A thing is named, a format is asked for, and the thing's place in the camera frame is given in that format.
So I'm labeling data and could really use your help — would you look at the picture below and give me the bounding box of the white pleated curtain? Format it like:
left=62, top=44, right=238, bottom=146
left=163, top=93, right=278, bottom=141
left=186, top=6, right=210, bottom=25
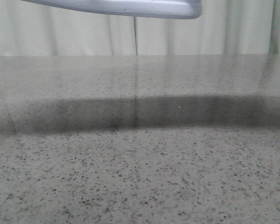
left=0, top=0, right=280, bottom=56

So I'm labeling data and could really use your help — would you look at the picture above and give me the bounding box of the light blue slipper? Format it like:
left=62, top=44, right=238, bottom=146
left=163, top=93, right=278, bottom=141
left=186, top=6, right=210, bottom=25
left=30, top=0, right=203, bottom=19

